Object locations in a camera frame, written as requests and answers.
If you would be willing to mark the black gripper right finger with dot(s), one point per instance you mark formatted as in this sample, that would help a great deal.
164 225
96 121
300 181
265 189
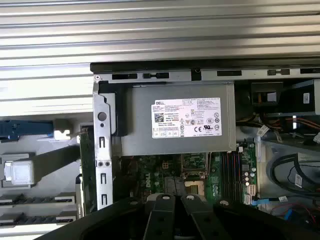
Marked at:
200 220

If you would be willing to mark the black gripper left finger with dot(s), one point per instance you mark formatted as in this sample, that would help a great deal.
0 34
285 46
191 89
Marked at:
160 220

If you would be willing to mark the black RAM slot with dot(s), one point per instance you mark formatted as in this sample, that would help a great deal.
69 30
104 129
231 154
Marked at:
226 175
236 175

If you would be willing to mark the CPU socket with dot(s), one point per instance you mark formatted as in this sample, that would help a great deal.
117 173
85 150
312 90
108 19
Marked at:
193 186

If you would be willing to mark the metal socket cover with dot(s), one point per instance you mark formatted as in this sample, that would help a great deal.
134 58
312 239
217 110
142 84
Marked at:
193 173

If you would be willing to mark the green motherboard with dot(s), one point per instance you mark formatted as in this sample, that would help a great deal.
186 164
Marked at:
135 170

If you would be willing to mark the grey power supply unit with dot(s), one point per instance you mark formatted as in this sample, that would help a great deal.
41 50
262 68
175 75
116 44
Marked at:
175 140

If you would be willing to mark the grey parts rack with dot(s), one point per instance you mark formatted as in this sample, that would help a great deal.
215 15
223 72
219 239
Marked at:
50 187

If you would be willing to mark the black open PC case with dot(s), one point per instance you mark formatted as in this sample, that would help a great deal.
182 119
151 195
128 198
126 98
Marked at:
175 75

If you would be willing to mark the silver CPU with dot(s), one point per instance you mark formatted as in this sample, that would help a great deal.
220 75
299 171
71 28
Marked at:
21 172

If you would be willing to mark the hard disk in blue carrier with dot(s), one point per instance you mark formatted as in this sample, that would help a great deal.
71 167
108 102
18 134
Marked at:
25 127

